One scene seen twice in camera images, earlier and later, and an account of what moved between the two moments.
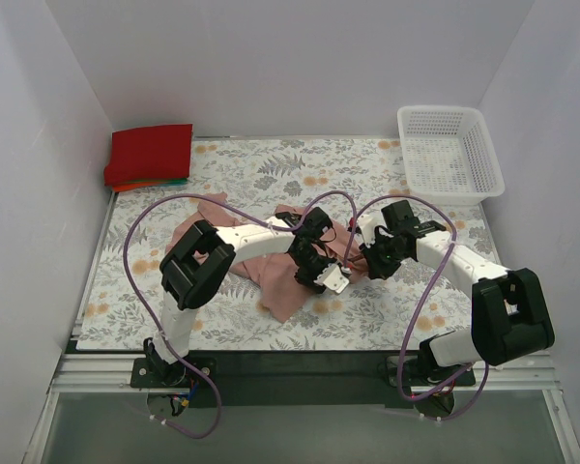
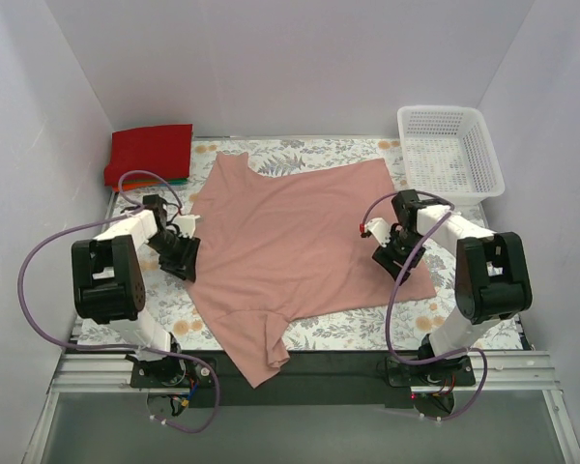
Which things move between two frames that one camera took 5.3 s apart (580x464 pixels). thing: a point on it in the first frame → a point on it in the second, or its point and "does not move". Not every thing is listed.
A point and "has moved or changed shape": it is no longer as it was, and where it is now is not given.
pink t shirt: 274,276 has moved or changed shape
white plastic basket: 449,155 does not move
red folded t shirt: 150,154 does not move
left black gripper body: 312,275 → 182,256
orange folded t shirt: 125,188 does not move
